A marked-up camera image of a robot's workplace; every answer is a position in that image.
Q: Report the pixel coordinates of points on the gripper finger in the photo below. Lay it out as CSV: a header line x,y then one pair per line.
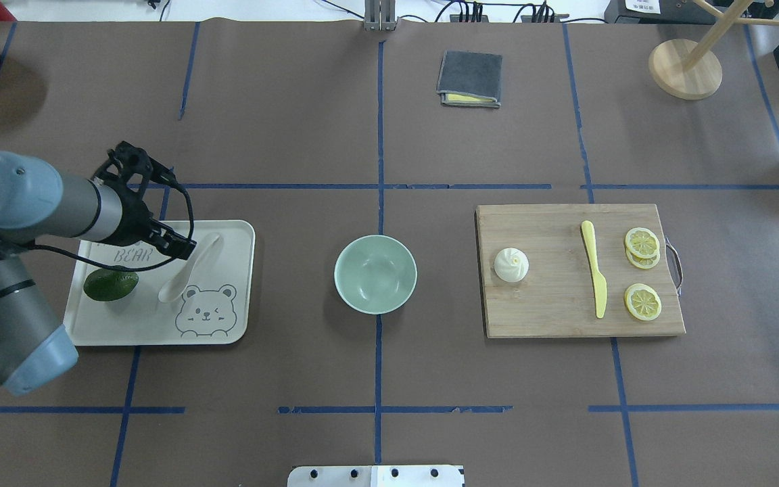
x,y
174,245

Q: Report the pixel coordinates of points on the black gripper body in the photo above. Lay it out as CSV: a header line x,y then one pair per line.
x,y
134,221

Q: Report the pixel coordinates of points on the white ceramic soup spoon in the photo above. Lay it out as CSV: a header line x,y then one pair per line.
x,y
207,249

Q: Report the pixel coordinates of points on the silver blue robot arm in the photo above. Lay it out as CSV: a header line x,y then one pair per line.
x,y
37,199

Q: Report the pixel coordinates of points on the light green bowl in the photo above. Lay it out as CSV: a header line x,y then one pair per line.
x,y
375,274

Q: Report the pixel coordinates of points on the white steamed bun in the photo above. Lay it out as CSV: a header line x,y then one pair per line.
x,y
511,265

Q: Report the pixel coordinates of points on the green avocado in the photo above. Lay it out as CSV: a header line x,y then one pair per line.
x,y
106,285

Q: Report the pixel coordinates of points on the white bear tray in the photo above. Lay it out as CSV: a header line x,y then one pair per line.
x,y
204,300

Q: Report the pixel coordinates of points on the grey folded cloth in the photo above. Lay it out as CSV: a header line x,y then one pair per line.
x,y
470,79

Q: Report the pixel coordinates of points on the wooden cutting board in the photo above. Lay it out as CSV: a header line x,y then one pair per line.
x,y
556,299

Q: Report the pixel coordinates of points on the yellow plastic knife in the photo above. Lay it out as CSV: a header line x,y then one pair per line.
x,y
599,282

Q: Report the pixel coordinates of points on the lemon slice lower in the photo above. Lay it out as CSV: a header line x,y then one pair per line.
x,y
642,263

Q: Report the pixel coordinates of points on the lemon slice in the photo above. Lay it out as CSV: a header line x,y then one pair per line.
x,y
642,263
642,243

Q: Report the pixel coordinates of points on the lemon slice upper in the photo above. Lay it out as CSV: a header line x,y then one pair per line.
x,y
642,243

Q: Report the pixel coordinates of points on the lemon slice single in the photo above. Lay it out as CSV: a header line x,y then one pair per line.
x,y
642,302

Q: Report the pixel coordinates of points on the wooden mug tree stand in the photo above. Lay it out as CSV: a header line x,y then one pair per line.
x,y
689,69

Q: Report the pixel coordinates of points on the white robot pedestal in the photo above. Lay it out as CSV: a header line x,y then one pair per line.
x,y
378,475

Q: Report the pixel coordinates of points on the aluminium frame post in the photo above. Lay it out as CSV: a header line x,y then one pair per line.
x,y
380,15

